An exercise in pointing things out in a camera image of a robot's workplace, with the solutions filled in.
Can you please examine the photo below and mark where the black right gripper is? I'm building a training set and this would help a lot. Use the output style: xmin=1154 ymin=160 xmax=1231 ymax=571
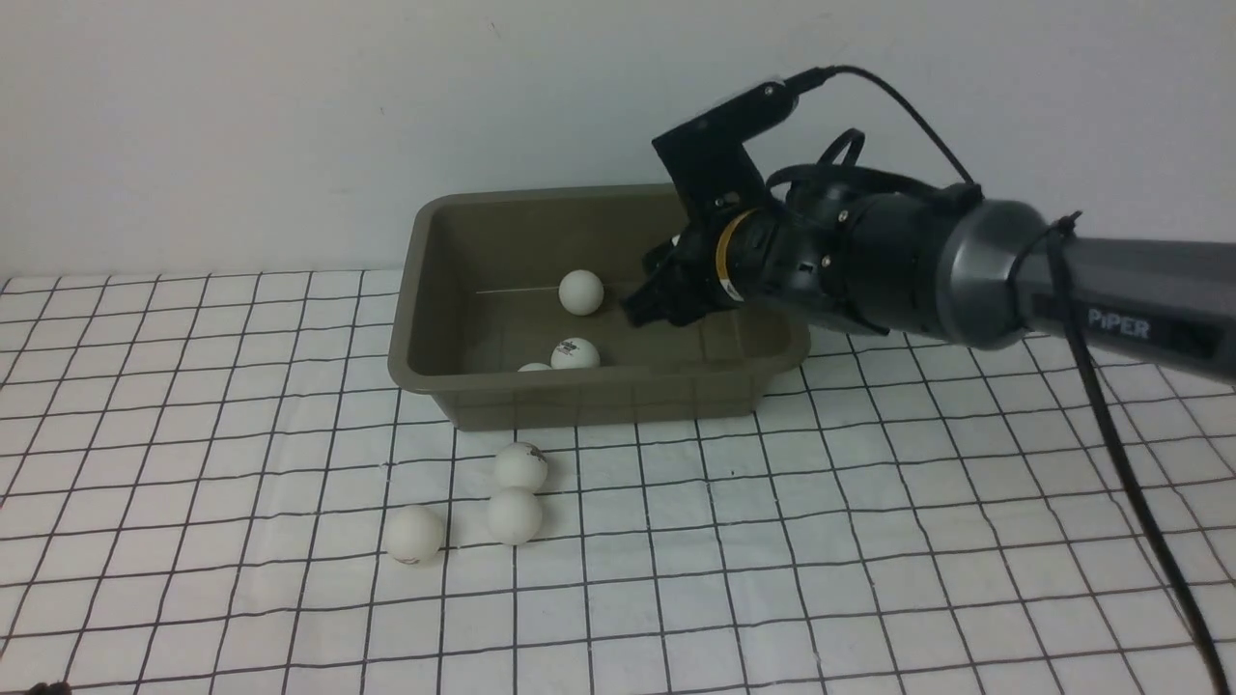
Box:
xmin=620 ymin=209 xmax=773 ymax=328

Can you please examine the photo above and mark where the white ping-pong ball logo bin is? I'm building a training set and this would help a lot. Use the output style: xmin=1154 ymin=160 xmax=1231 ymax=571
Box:
xmin=550 ymin=336 xmax=602 ymax=370

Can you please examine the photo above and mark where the white ping-pong ball back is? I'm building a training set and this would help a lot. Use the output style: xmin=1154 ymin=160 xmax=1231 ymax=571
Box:
xmin=492 ymin=441 xmax=550 ymax=492

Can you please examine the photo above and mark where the white ping-pong ball with logo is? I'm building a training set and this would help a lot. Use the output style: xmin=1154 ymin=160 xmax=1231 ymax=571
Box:
xmin=383 ymin=505 xmax=447 ymax=565

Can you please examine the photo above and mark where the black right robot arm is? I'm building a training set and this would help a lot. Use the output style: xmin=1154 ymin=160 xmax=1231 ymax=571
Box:
xmin=620 ymin=164 xmax=1234 ymax=383

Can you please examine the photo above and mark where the olive plastic bin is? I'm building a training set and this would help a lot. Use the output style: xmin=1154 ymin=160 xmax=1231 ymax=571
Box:
xmin=387 ymin=183 xmax=811 ymax=432

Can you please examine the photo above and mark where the white black-grid tablecloth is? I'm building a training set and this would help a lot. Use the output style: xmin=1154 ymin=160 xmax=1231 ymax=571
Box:
xmin=1 ymin=271 xmax=1211 ymax=694

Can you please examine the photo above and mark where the black right camera cable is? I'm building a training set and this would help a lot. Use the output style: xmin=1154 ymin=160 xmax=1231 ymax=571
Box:
xmin=782 ymin=64 xmax=1236 ymax=695

